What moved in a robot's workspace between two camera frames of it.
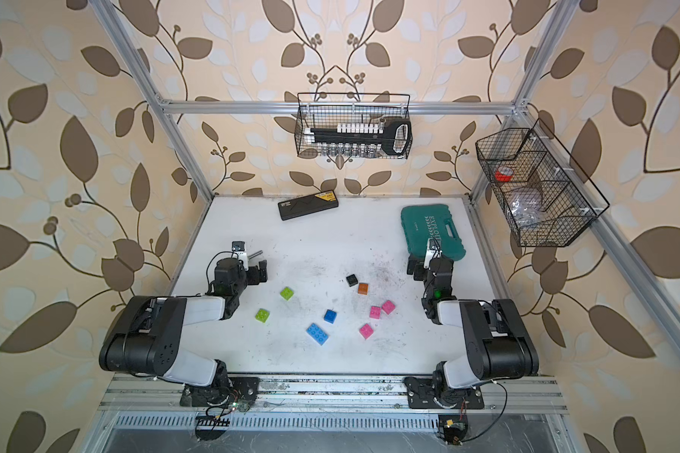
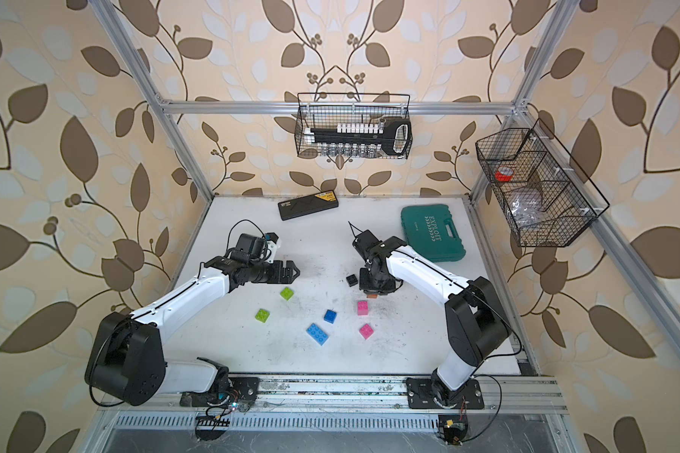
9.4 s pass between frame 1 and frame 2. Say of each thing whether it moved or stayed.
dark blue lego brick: stayed
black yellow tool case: stayed
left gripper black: moved
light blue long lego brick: stayed
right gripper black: moved
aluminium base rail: stayed
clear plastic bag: stayed
